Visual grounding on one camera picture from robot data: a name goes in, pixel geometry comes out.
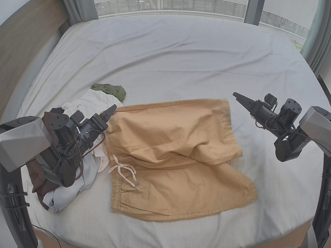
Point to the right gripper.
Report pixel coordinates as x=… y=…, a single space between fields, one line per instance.
x=262 y=115

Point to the cream white garment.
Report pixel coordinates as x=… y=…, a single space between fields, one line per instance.
x=90 y=102

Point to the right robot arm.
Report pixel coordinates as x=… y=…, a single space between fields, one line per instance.
x=313 y=128

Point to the window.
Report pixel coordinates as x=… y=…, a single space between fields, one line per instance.
x=181 y=1

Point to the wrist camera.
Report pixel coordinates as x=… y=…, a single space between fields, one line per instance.
x=77 y=117
x=271 y=101

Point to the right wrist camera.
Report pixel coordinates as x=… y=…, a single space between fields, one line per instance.
x=271 y=101

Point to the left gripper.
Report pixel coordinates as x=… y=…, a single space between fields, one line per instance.
x=95 y=126

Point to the brown garment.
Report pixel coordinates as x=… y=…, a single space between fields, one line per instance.
x=38 y=174

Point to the green garment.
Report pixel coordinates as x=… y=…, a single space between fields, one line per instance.
x=111 y=89

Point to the pale grey garment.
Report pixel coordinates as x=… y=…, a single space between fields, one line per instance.
x=67 y=192

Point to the tan shorts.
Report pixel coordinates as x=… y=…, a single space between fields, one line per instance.
x=181 y=151

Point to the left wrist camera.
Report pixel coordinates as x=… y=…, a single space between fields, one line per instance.
x=77 y=117

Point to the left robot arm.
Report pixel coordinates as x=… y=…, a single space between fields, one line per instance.
x=23 y=143

